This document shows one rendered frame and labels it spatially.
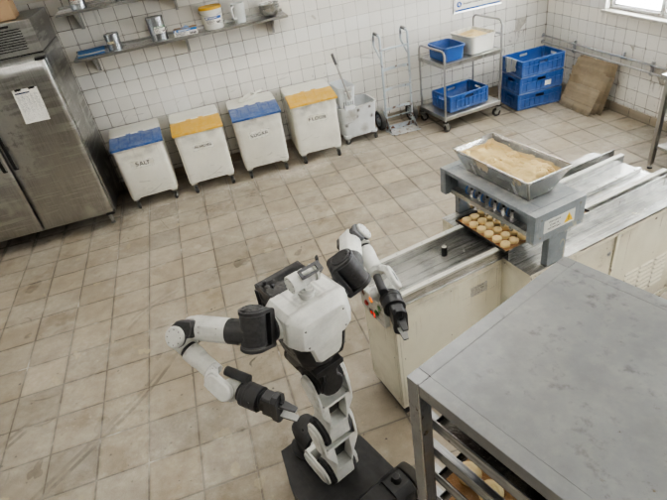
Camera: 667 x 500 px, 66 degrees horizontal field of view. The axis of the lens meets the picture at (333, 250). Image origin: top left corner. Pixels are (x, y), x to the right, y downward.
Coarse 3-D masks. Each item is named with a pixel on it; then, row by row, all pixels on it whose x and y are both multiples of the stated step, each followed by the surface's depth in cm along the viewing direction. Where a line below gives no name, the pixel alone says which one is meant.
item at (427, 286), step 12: (648, 180) 303; (612, 192) 296; (624, 192) 298; (588, 204) 290; (600, 204) 292; (492, 252) 267; (468, 264) 262; (480, 264) 267; (444, 276) 257; (456, 276) 262; (420, 288) 253; (432, 288) 257; (408, 300) 253
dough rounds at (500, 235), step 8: (472, 216) 293; (480, 216) 295; (488, 216) 290; (472, 224) 286; (480, 224) 289; (488, 224) 284; (496, 224) 285; (480, 232) 282; (488, 232) 278; (496, 232) 278; (504, 232) 276; (512, 232) 275; (496, 240) 271; (504, 240) 270; (512, 240) 269; (520, 240) 271; (504, 248) 268
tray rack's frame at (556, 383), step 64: (512, 320) 99; (576, 320) 97; (640, 320) 94; (448, 384) 89; (512, 384) 87; (576, 384) 85; (640, 384) 83; (512, 448) 77; (576, 448) 76; (640, 448) 75
